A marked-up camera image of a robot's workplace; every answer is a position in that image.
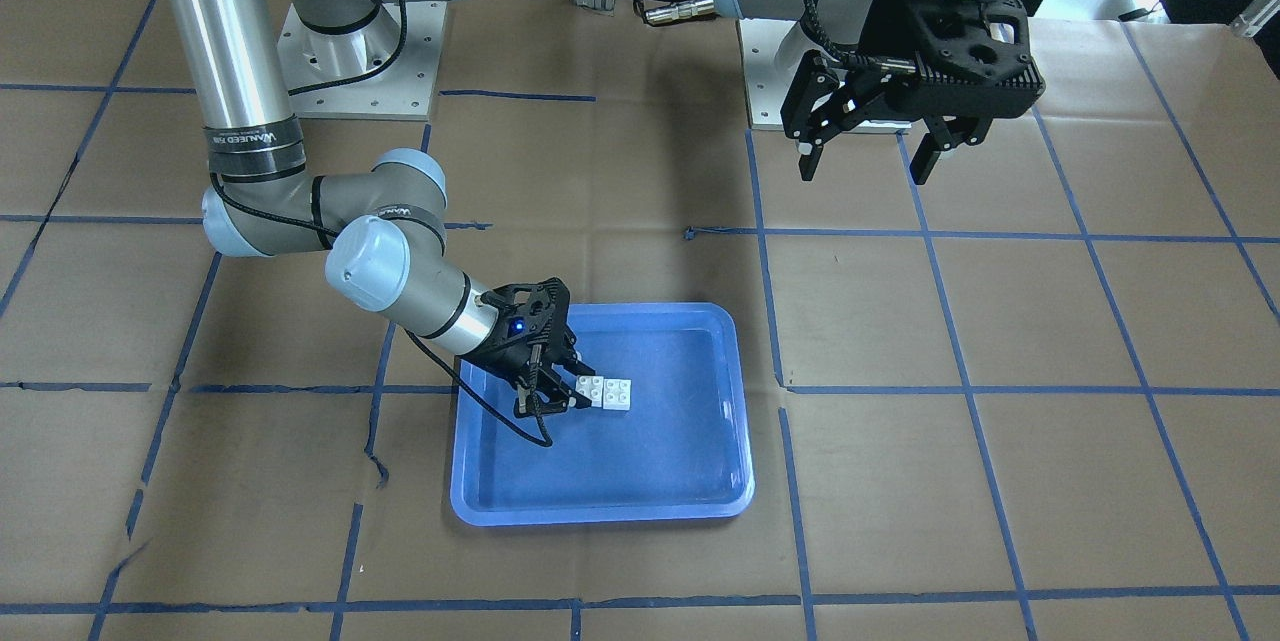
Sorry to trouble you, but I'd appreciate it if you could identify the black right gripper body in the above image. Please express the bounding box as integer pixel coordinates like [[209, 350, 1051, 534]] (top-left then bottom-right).
[[463, 278, 576, 390]]

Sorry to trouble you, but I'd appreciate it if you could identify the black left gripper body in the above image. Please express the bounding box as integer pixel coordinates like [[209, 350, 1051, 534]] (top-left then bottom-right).
[[781, 0, 1046, 143]]

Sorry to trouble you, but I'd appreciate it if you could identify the white toy block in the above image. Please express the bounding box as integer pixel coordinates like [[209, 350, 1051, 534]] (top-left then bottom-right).
[[575, 375, 605, 408], [600, 377, 632, 412]]

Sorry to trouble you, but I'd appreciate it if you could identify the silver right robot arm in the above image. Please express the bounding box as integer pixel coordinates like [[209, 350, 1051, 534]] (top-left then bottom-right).
[[170, 0, 607, 417]]

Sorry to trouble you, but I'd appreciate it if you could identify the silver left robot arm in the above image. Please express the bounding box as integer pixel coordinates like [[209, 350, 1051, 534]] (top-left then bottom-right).
[[713, 0, 1046, 186]]

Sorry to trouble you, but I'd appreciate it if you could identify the blue plastic tray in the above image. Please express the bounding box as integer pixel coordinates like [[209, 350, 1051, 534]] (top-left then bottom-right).
[[451, 302, 756, 527]]

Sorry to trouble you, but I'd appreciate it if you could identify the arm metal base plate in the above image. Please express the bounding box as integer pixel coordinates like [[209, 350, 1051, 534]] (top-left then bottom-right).
[[736, 17, 916, 132], [276, 0, 451, 122]]

